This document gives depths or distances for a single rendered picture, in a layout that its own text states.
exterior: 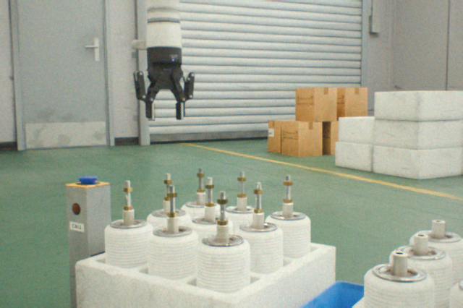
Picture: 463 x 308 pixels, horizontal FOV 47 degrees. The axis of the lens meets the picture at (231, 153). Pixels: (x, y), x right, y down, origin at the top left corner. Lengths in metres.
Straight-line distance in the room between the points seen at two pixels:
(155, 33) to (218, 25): 5.32
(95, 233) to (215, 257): 0.40
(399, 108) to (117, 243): 2.68
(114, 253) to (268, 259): 0.30
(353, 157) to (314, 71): 3.32
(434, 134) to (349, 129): 0.67
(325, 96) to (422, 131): 1.47
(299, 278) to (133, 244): 0.33
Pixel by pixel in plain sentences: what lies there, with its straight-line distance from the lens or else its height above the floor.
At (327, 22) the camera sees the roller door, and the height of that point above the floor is 1.49.
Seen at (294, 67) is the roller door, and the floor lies 0.90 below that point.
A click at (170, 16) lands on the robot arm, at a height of 0.67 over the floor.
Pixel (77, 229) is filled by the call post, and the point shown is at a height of 0.22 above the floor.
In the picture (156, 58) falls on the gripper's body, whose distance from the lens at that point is 1.13.
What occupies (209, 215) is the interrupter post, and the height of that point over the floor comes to 0.26.
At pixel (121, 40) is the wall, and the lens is 6.11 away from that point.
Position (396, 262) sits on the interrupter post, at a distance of 0.80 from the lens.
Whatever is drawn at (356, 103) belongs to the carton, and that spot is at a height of 0.45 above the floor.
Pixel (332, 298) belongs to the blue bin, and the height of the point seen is 0.09.
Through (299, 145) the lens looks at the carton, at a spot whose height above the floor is 0.10.
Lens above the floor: 0.50
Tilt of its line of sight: 6 degrees down
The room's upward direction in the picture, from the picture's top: 1 degrees counter-clockwise
